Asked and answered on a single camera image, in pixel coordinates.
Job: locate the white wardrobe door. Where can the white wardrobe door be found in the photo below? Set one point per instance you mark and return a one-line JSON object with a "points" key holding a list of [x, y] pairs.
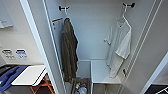
{"points": [[153, 43], [36, 33]]}

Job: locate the white wardrobe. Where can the white wardrobe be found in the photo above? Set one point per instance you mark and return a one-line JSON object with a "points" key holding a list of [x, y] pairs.
{"points": [[90, 33]]}

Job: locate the brown jacket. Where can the brown jacket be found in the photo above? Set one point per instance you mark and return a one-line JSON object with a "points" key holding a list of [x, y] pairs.
{"points": [[69, 50]]}

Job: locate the white inner shelf unit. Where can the white inner shelf unit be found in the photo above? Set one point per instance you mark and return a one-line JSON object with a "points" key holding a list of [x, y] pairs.
{"points": [[103, 71]]}

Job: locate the white t-shirt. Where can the white t-shirt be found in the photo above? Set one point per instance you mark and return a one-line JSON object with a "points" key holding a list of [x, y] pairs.
{"points": [[118, 43]]}

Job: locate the white hanger with jacket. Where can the white hanger with jacket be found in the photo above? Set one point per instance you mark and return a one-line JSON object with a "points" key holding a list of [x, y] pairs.
{"points": [[66, 15]]}

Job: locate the orange white warning label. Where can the orange white warning label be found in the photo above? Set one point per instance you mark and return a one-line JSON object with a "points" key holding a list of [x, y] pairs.
{"points": [[57, 20]]}

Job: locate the brown wicker basket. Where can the brown wicker basket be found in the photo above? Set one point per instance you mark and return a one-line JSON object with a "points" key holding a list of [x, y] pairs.
{"points": [[74, 87]]}

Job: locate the white plastic bottle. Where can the white plastic bottle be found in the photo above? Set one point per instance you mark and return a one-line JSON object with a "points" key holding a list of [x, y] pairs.
{"points": [[82, 89]]}

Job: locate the black door hinge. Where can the black door hinge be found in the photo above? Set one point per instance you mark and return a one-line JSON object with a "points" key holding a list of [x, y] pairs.
{"points": [[124, 71]]}

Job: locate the black stand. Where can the black stand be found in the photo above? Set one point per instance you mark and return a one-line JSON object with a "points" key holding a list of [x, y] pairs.
{"points": [[3, 68]]}

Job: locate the black wall hook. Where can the black wall hook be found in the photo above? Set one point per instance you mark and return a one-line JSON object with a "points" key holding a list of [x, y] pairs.
{"points": [[129, 5], [63, 8]]}

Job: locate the white wall sign blue icon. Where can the white wall sign blue icon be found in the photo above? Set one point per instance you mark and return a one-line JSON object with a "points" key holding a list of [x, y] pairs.
{"points": [[21, 53]]}

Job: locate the white wall sign dark icon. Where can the white wall sign dark icon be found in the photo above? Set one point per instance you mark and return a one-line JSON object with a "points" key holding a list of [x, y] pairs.
{"points": [[8, 53]]}

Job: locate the white wall box green print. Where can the white wall box green print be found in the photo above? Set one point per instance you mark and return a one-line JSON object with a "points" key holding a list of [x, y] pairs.
{"points": [[5, 16]]}

